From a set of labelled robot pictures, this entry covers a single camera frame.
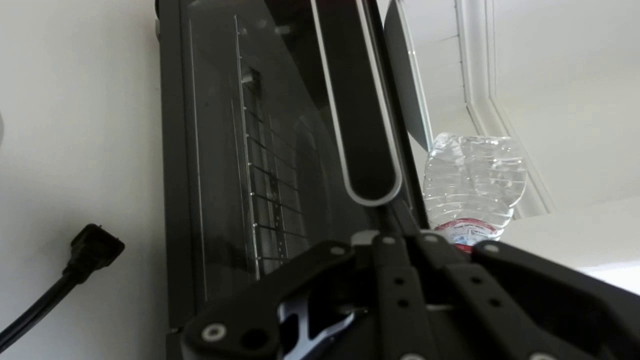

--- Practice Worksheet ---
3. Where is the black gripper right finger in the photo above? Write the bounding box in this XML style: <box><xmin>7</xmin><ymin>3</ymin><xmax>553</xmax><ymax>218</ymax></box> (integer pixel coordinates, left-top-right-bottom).
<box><xmin>398</xmin><ymin>202</ymin><xmax>640</xmax><ymax>360</ymax></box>

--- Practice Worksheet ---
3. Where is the black power cable with plug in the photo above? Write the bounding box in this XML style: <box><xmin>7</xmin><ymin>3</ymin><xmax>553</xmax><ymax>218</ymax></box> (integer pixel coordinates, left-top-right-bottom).
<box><xmin>0</xmin><ymin>222</ymin><xmax>129</xmax><ymax>357</ymax></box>

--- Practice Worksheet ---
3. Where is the metal wire oven rack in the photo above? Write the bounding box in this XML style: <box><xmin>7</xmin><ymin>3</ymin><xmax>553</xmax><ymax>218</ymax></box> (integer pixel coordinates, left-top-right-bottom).
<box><xmin>230</xmin><ymin>14</ymin><xmax>310</xmax><ymax>280</ymax></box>

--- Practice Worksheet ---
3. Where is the clear crumpled plastic bottle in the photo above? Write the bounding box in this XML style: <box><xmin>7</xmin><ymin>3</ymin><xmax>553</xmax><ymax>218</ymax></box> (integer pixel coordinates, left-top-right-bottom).
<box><xmin>423</xmin><ymin>131</ymin><xmax>531</xmax><ymax>257</ymax></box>

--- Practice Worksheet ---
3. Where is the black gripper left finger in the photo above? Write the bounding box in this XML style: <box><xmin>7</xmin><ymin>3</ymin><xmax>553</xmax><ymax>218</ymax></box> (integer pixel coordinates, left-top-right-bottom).
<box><xmin>181</xmin><ymin>199</ymin><xmax>437</xmax><ymax>360</ymax></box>

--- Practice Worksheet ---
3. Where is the black toaster oven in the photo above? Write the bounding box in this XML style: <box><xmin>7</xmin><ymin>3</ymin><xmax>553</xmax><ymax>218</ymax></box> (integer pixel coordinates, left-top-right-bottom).
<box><xmin>155</xmin><ymin>0</ymin><xmax>437</xmax><ymax>338</ymax></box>

